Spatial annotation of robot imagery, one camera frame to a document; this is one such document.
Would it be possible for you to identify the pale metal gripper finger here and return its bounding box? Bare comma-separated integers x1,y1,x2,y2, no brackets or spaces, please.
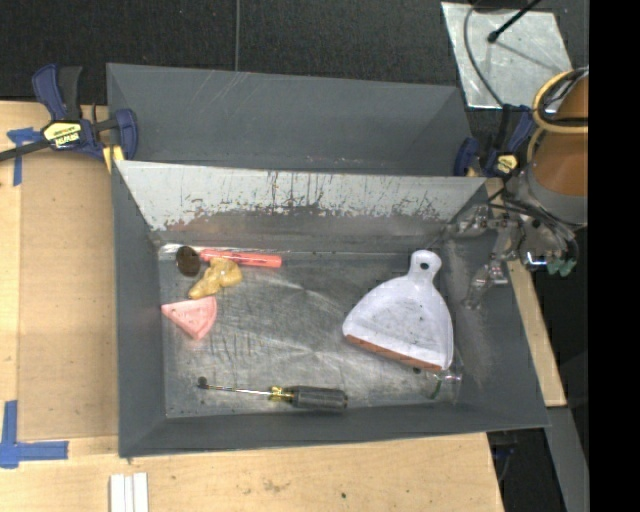
442,203,497,239
462,249,511,311

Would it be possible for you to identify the white dustpan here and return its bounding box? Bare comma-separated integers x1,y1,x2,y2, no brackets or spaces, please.
341,249,456,373

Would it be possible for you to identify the clear glass piece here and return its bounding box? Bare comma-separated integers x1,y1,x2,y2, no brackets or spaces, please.
426,366,465,405

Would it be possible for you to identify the grey metal bin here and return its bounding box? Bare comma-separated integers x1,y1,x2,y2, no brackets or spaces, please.
105,62,552,459

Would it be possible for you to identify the salmon pink stick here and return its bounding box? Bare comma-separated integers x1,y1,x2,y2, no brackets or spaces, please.
199,249,283,269

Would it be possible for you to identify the yellow toy figure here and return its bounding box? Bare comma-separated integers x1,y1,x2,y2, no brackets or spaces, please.
187,256,244,301

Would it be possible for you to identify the dark brown round lump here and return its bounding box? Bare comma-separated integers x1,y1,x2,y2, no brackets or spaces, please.
175,244,203,278

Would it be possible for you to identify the pink wedge block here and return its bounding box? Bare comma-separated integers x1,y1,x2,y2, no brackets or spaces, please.
160,295,219,342

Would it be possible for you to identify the black-handled screwdriver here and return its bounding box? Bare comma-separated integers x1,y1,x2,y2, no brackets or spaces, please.
196,375,349,413

